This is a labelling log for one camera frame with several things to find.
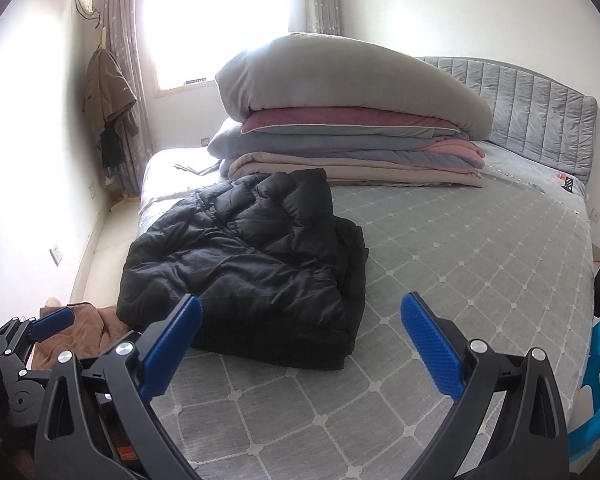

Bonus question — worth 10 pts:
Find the bright window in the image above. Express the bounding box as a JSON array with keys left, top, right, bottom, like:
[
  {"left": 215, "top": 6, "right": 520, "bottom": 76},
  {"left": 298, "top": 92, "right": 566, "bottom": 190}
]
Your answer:
[{"left": 137, "top": 0, "right": 308, "bottom": 93}]

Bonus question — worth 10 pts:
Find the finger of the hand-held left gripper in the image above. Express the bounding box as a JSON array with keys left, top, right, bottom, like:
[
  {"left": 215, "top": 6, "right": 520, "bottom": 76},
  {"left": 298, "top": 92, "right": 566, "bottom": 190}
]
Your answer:
[{"left": 0, "top": 307, "right": 76, "bottom": 358}]

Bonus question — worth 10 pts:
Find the mauve quilt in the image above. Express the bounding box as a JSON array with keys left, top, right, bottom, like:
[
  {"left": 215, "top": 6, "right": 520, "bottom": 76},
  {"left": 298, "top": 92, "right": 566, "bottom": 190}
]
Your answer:
[{"left": 241, "top": 106, "right": 471, "bottom": 137}]

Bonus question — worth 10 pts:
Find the grey padded headboard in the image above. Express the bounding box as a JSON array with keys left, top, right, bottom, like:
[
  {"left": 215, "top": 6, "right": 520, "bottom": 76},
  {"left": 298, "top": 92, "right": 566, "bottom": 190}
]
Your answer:
[{"left": 415, "top": 56, "right": 598, "bottom": 188}]

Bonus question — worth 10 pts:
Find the grey-blue quilt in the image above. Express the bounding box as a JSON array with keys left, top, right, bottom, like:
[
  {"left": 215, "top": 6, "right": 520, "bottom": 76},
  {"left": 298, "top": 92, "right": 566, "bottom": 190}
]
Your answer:
[{"left": 207, "top": 120, "right": 486, "bottom": 171}]

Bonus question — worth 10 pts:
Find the brown hanging coat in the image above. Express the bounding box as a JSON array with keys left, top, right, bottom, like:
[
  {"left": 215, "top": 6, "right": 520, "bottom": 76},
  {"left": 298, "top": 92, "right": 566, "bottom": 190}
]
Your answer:
[{"left": 83, "top": 49, "right": 138, "bottom": 136}]

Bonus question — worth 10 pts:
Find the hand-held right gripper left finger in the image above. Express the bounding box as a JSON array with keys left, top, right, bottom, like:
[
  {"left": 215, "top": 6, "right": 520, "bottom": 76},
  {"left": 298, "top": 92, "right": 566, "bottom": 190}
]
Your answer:
[{"left": 34, "top": 294, "right": 204, "bottom": 480}]

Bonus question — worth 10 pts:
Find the black puffer jacket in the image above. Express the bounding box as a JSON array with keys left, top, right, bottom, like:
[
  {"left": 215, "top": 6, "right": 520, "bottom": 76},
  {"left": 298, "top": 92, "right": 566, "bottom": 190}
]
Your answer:
[{"left": 116, "top": 167, "right": 370, "bottom": 372}]

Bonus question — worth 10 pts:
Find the long grey patterned curtain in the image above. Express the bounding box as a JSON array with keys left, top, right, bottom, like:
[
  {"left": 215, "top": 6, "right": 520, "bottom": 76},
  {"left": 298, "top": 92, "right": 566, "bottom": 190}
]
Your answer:
[{"left": 97, "top": 0, "right": 153, "bottom": 196}]

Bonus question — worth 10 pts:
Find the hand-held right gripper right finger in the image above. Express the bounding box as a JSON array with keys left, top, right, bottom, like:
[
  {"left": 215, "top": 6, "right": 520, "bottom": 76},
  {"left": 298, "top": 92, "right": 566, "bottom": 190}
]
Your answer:
[{"left": 400, "top": 292, "right": 570, "bottom": 480}]

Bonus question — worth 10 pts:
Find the brown fluffy cloth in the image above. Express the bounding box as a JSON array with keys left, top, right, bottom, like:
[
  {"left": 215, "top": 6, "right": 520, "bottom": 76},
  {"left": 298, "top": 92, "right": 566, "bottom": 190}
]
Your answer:
[{"left": 30, "top": 300, "right": 131, "bottom": 376}]

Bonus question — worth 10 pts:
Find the beige blanket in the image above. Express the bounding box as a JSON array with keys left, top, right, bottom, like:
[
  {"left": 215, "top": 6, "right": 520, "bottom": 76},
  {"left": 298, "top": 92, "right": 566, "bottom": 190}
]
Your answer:
[{"left": 219, "top": 151, "right": 483, "bottom": 188}]

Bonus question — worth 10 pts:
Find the dark hanging garment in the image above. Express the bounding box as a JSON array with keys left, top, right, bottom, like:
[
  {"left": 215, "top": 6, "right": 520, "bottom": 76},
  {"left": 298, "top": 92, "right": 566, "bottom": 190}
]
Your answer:
[{"left": 97, "top": 110, "right": 141, "bottom": 181}]

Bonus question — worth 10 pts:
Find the pink blanket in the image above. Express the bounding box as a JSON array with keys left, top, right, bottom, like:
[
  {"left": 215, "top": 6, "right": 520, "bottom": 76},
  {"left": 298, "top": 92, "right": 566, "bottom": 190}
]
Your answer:
[{"left": 425, "top": 137, "right": 486, "bottom": 161}]

